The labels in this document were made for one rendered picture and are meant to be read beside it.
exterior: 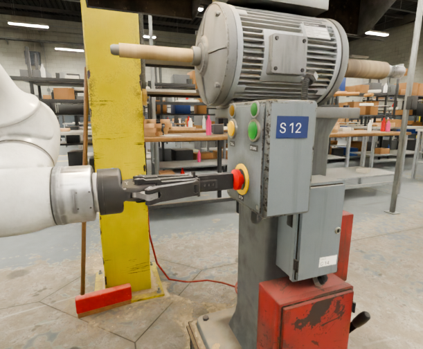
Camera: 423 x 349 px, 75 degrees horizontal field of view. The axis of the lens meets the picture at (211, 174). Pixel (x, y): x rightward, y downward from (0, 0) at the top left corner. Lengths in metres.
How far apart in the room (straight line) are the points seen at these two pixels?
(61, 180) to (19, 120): 0.13
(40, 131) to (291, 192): 0.44
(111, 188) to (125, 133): 1.18
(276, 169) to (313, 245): 0.36
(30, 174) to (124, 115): 1.19
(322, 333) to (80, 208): 0.74
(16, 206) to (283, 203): 0.40
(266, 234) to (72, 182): 0.56
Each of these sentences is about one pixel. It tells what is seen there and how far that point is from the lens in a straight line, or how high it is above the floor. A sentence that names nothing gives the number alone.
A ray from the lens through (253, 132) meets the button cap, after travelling 0.48.
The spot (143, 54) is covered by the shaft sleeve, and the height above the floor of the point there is 1.24.
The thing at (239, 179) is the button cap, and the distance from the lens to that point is 0.51.
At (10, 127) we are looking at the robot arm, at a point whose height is 1.08.
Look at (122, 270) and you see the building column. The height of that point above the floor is 0.19.
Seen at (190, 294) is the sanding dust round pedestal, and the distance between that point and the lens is 1.90.
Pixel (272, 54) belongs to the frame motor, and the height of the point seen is 1.24.
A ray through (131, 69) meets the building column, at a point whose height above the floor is 1.35.
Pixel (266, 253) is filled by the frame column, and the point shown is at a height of 0.70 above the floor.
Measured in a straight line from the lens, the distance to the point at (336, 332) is 0.98.
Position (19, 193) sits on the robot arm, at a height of 0.99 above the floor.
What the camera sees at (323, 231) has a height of 0.80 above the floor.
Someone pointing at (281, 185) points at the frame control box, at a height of 0.98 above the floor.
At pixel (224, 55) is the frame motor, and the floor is 1.23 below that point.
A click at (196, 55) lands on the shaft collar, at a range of 0.76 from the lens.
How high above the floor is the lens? 1.09
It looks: 12 degrees down
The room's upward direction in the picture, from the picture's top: straight up
